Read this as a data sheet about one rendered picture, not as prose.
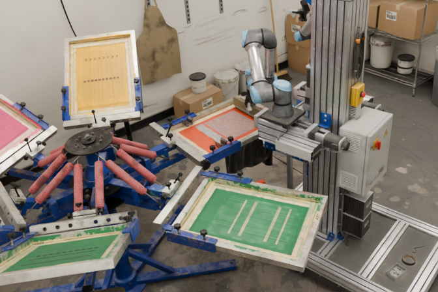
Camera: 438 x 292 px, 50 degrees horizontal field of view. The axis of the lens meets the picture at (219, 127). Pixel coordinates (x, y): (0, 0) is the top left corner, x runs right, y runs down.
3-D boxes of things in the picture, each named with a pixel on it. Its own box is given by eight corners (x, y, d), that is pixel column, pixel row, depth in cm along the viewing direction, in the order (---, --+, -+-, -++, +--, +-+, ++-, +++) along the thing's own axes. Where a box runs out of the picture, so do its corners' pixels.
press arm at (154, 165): (242, 127, 383) (242, 121, 380) (246, 130, 378) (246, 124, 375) (102, 194, 323) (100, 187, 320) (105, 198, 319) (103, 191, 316)
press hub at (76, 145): (137, 256, 388) (102, 113, 319) (161, 285, 361) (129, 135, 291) (92, 281, 370) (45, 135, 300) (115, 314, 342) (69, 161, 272)
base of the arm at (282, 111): (298, 111, 318) (298, 98, 312) (285, 121, 308) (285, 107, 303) (279, 105, 326) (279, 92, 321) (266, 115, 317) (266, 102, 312)
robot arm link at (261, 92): (276, 97, 301) (261, 24, 320) (252, 100, 300) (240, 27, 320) (274, 104, 312) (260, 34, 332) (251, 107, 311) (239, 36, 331)
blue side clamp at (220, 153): (236, 146, 345) (236, 138, 342) (241, 149, 342) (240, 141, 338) (203, 163, 331) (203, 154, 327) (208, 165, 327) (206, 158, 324)
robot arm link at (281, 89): (293, 103, 307) (293, 84, 300) (273, 105, 307) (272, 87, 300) (289, 94, 318) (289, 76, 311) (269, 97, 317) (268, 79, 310)
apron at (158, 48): (180, 70, 568) (168, -18, 514) (183, 72, 563) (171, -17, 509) (141, 85, 543) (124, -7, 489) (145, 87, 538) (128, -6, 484)
